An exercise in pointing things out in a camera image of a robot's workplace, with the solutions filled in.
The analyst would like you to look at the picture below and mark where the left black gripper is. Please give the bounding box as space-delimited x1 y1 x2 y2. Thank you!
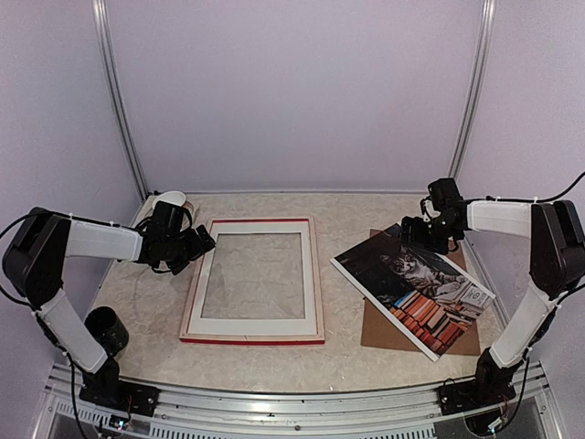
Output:
165 224 215 275

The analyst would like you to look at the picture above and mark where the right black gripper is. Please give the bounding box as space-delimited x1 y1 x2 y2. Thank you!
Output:
398 215 463 255

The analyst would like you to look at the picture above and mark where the black cylindrical cup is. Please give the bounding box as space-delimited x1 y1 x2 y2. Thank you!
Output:
84 306 129 357

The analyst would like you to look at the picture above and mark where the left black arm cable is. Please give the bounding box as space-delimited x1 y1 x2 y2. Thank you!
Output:
0 214 36 305

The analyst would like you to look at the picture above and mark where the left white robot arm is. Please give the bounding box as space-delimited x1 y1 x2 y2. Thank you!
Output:
1 203 216 374

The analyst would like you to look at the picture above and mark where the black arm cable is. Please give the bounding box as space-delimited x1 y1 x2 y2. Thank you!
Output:
0 214 36 305
484 171 585 298

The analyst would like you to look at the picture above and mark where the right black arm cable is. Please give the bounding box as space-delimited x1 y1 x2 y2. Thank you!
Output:
484 171 585 298

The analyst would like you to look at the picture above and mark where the right aluminium post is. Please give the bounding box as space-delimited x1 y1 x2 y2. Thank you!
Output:
445 0 496 179

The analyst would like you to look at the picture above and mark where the aluminium post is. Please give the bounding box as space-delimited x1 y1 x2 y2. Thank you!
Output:
91 0 149 201
445 0 496 179

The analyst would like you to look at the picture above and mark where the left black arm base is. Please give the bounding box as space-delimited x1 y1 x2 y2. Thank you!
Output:
80 357 161 417

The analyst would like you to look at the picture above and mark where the left aluminium post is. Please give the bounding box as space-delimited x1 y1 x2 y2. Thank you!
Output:
91 0 149 201

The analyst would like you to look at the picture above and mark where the grey round plate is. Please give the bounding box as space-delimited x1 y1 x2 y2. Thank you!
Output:
187 204 200 220

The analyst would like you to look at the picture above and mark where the cat and books photo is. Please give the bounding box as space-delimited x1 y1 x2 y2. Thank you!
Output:
331 224 495 362

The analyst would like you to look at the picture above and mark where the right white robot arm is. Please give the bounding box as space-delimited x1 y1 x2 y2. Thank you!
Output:
399 199 584 369

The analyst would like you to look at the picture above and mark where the aluminium front rail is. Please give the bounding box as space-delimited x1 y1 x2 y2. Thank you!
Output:
29 360 563 439

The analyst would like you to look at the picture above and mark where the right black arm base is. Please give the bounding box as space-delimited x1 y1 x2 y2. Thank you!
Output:
437 348 523 415

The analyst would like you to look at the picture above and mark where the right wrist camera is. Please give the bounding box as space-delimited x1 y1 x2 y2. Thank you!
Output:
420 177 463 221

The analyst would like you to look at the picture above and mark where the orange white bowl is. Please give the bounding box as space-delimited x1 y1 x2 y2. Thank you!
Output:
152 190 189 209

